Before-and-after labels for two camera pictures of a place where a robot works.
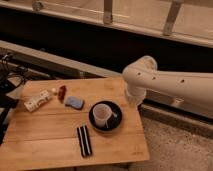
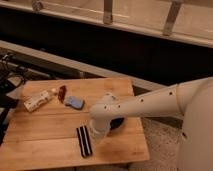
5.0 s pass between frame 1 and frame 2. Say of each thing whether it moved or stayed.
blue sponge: stayed
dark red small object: stayed
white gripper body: moved
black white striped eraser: stayed
